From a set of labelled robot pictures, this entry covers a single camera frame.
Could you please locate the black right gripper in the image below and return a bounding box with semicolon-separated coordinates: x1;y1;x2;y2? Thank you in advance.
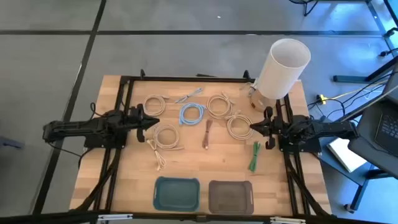
250;106;282;150

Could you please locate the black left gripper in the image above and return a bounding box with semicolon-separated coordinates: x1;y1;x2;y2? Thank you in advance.
129;104;160;143

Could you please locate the beige ethernet cable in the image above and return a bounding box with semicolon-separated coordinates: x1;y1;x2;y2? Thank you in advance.
225;110;254;141
206;91;234;120
146;123;185;171
142;94;170;121

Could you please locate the green usb cable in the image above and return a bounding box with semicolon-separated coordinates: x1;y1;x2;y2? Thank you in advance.
248;141;261;173

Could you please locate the light blue ethernet cable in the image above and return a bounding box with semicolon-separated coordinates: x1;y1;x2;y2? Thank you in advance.
178;102;207;126

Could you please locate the brown usb cable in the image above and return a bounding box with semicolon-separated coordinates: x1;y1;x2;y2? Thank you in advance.
201;119;214;149

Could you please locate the dark translucent plastic bin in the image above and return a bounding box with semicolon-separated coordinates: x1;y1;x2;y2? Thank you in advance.
208;179;255;215

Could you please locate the teal plastic bin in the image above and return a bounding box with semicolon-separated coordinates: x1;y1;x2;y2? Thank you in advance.
152;176;201;213

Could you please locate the white flat box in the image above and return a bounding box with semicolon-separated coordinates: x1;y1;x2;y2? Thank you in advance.
326;136;368;174

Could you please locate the dark rolling desk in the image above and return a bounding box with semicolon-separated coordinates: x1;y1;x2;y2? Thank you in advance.
318;55;398;215

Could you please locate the black laptop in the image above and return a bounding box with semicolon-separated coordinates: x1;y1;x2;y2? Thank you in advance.
374;110;398;157

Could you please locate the blue-grey chair leg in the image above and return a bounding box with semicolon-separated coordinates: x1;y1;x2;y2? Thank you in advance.
0;136;25;149

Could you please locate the small white cable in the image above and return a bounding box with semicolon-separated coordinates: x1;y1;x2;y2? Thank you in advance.
239;81;259;96

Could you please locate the grey bundled usb cable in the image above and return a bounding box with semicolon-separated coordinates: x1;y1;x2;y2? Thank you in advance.
174;87;205;104

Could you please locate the black aluminium rig frame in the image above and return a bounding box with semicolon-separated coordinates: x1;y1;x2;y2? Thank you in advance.
70;68;335;224

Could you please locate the silver frame bracket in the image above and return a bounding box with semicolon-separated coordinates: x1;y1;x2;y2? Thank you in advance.
270;217;306;224
98;213;133;222

